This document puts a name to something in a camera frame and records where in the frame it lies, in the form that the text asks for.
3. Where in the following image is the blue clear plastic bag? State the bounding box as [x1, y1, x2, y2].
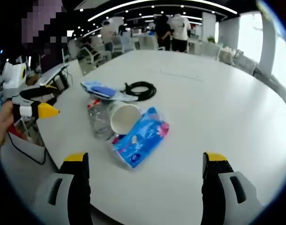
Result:
[80, 80, 132, 102]

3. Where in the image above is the white paper cup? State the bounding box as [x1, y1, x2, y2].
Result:
[109, 104, 143, 136]

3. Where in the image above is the blue tissue packet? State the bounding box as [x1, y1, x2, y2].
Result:
[111, 106, 171, 170]

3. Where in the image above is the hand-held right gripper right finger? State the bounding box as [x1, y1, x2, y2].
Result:
[201, 151, 263, 225]

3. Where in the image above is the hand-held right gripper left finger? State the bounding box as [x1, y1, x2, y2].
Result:
[33, 152, 92, 225]

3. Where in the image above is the clear plastic bottle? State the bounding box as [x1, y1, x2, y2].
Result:
[87, 97, 116, 141]

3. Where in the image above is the grey side desk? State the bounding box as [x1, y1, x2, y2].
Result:
[37, 62, 71, 92]

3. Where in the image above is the person's left hand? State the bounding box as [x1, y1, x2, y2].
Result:
[0, 101, 15, 146]

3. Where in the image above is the white office chair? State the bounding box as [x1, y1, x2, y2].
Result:
[77, 46, 112, 69]

